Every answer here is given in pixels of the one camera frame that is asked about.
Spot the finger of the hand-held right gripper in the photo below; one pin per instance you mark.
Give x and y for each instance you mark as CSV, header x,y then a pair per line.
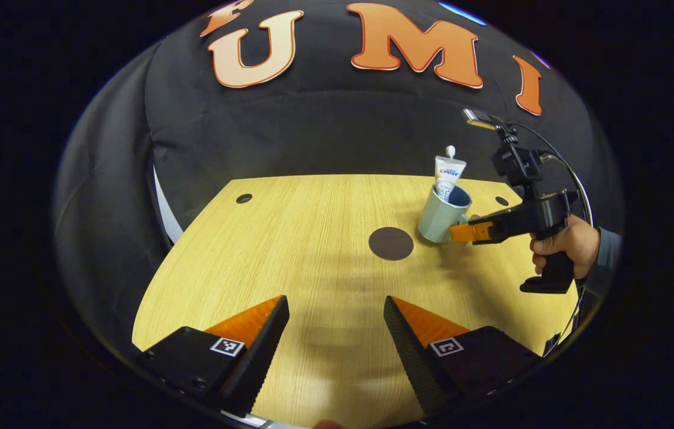
x,y
474,232

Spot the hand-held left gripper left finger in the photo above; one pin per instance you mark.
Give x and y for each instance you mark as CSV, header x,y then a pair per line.
x,y
253,357

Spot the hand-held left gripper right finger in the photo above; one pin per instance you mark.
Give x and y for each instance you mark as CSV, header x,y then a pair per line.
x,y
411,357

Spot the pale blue cup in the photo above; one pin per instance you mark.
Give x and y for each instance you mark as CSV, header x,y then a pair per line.
x,y
438,220

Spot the white toothpaste tube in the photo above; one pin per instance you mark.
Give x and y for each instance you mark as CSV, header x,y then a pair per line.
x,y
449,176

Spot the dark round coaster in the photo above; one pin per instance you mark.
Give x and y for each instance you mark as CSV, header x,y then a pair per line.
x,y
391,243

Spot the white toothbrush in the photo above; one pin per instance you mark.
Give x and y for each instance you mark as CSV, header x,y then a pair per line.
x,y
450,151

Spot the wooden desktop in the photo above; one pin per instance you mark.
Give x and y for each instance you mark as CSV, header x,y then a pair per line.
x,y
313,250

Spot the black desk grommet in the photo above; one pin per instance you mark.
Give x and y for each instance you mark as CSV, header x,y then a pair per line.
x,y
502,201
244,198

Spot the black backdrop cloth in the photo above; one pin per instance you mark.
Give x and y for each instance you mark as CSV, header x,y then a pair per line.
x,y
325,131

